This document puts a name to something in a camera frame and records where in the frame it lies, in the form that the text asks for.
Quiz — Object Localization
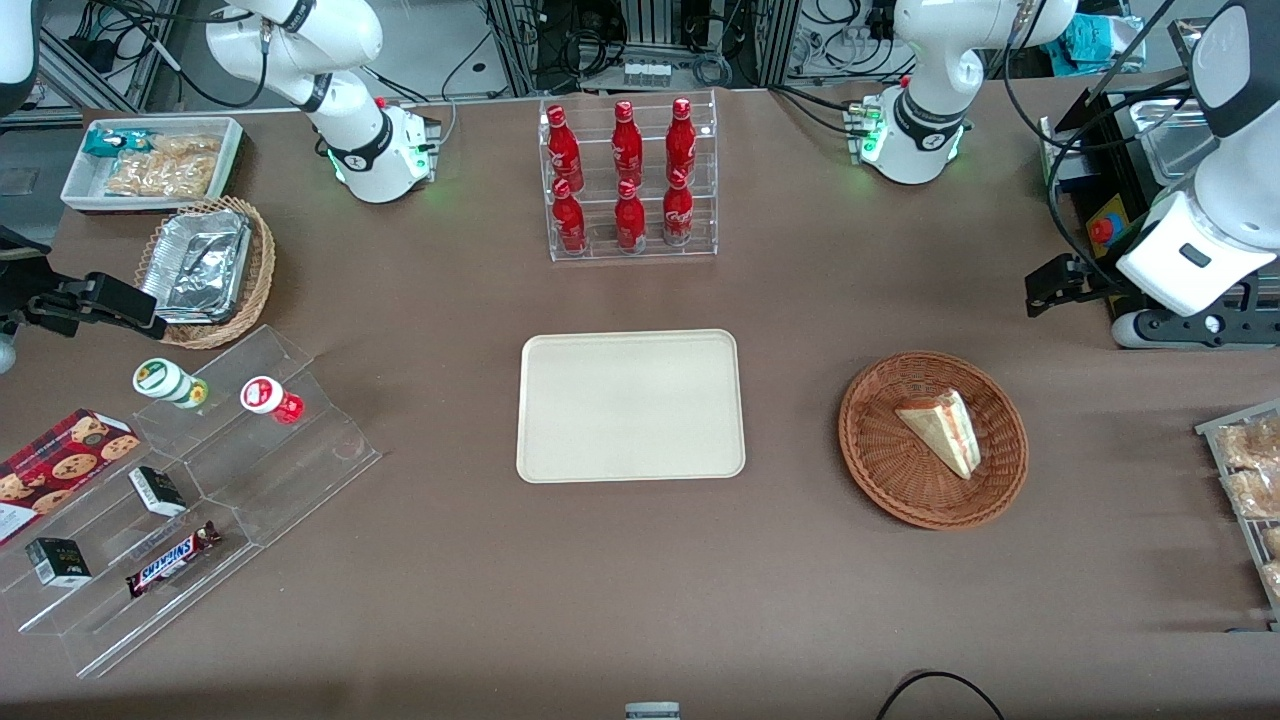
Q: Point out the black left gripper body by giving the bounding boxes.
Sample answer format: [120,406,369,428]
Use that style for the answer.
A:
[1150,275,1280,349]

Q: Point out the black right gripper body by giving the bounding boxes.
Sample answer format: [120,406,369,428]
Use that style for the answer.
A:
[0,228,61,337]

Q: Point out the triangle sandwich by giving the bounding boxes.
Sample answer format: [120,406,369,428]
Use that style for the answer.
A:
[894,389,982,480]

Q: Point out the silver foil tray stack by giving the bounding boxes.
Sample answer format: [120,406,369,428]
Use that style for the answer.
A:
[140,208,253,324]

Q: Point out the oval light wicker basket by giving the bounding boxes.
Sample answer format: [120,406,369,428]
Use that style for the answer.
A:
[135,196,277,350]

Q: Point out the round brown wicker basket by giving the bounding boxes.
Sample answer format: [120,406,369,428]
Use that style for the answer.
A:
[838,350,1029,530]

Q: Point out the beige plastic tray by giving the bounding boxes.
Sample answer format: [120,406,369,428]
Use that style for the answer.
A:
[516,329,747,485]

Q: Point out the green lid yogurt cup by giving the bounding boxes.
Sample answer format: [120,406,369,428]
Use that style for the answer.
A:
[133,358,209,411]

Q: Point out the white plastic bin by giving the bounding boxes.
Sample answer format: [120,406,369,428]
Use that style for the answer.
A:
[60,116,244,214]

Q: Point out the black hot food warmer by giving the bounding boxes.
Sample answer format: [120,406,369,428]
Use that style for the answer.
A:
[1040,70,1280,351]

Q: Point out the clear bag of crackers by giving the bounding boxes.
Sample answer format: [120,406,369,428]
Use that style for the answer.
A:
[104,135,222,199]

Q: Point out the green blue snack packet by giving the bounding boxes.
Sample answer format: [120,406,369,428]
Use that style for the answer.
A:
[83,128,157,160]

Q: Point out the red cookie box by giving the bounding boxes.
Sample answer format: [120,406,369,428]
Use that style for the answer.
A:
[0,408,141,549]

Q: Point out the small steel warmer pan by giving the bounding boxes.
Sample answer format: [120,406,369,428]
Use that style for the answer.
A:
[1138,98,1219,184]

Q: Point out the small black box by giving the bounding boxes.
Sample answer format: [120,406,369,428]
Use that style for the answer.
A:
[25,537,93,587]
[128,466,188,518]

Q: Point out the teal plastic bag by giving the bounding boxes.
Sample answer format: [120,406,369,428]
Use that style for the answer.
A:
[1058,14,1147,73]

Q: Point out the clear acrylic stepped shelf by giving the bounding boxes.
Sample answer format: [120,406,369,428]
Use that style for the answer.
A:
[0,325,383,681]

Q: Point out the Snickers chocolate bar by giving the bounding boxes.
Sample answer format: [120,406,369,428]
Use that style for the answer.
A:
[125,521,222,599]

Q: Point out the clear acrylic bottle rack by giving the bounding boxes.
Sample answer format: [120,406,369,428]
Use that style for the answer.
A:
[540,90,719,263]

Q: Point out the red cola bottle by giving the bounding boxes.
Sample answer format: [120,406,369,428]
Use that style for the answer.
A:
[611,100,644,186]
[662,170,694,247]
[614,180,647,251]
[551,180,588,253]
[666,97,697,184]
[545,105,584,191]

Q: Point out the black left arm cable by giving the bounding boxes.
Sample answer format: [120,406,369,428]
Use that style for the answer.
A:
[1003,0,1201,291]

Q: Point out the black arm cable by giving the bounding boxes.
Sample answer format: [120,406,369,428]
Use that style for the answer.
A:
[90,0,273,109]
[1003,0,1201,291]

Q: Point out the grey wire bread tray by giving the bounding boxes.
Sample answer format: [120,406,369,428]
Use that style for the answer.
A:
[1195,400,1280,629]

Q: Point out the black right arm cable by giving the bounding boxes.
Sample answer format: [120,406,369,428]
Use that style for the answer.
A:
[90,0,273,109]

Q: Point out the black cable loop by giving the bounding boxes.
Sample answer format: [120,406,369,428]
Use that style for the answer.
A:
[877,670,1006,720]

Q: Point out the aluminium frame rack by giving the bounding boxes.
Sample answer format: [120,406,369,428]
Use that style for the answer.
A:
[485,0,801,96]

